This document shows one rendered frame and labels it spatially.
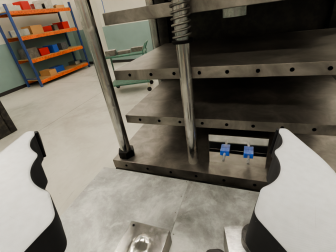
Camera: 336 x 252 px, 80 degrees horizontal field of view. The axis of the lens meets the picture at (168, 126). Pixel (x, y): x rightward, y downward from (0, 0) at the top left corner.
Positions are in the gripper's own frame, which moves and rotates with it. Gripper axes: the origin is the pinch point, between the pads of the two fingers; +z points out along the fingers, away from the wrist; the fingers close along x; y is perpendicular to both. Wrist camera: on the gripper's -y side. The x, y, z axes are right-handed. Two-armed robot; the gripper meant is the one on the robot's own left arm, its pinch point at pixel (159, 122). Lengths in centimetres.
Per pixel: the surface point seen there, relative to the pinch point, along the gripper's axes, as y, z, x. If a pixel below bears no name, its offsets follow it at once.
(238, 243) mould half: 52, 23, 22
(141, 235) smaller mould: 61, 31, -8
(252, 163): 59, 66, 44
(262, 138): 44, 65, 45
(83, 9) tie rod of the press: -6, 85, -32
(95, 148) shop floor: 159, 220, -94
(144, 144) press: 69, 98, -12
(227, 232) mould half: 52, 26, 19
